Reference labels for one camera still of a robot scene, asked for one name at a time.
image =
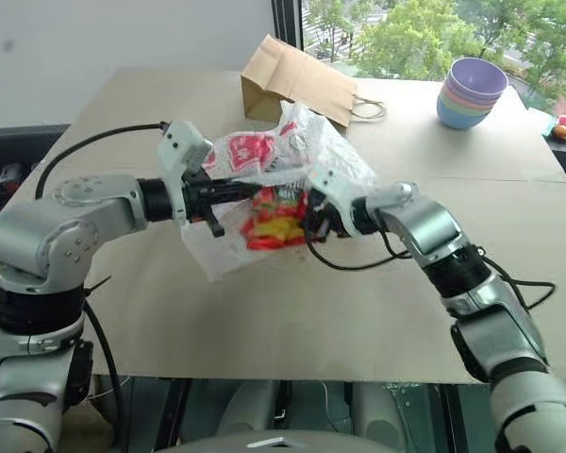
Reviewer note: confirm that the dark side cabinet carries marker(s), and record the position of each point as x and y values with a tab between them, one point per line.
14	146

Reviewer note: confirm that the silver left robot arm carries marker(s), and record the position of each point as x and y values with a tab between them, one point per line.
82	212

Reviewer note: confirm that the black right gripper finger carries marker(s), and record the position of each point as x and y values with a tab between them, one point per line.
313	231

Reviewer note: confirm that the grey rounded robot leg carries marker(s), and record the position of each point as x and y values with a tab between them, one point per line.
250	410
377	415

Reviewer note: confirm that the white red-printed plastic bag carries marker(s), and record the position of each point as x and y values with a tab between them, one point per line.
321	156

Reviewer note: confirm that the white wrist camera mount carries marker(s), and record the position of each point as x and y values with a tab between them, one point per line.
337	186
181	144

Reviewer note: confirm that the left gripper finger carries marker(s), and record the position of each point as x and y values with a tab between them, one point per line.
236	189
214	222

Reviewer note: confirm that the pink plastic bowl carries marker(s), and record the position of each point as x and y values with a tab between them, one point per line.
448	92

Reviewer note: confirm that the red yellow snack packet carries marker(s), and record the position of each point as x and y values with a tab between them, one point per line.
273	226

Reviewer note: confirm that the brown paper bag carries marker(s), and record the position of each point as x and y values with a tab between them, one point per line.
297	87

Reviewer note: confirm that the blue plastic bowl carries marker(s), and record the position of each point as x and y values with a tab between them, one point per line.
460	118

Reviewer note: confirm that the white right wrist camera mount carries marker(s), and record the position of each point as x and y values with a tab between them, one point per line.
337	186

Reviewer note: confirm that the black window frame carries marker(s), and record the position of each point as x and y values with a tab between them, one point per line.
285	23

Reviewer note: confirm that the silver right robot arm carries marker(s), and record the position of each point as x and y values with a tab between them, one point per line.
481	292

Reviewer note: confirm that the purple plastic bowl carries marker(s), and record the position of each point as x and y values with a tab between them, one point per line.
478	78

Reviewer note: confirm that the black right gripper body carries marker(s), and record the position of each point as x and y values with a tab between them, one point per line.
327	217

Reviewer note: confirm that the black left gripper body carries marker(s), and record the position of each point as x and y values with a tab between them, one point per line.
195	191

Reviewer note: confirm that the green plastic bowl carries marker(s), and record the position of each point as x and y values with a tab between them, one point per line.
445	101

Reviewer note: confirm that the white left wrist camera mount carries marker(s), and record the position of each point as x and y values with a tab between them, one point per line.
181	144

